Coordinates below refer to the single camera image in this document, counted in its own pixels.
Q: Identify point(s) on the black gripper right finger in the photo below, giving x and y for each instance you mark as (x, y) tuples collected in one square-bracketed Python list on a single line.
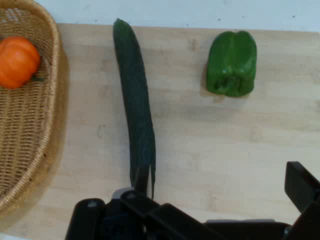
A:
[(305, 195)]

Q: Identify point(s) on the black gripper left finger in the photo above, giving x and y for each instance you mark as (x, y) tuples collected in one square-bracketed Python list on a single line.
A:
[(140, 220)]

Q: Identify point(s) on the light wooden cutting board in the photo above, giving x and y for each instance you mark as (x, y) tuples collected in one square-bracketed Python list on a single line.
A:
[(200, 140)]

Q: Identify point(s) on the long dark green cucumber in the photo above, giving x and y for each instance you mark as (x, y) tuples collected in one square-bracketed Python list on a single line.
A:
[(136, 100)]

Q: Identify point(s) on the green bell pepper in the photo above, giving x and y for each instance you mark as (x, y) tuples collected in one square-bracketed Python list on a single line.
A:
[(231, 65)]

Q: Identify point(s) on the orange-red tomato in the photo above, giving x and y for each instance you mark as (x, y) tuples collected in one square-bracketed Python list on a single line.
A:
[(17, 62)]

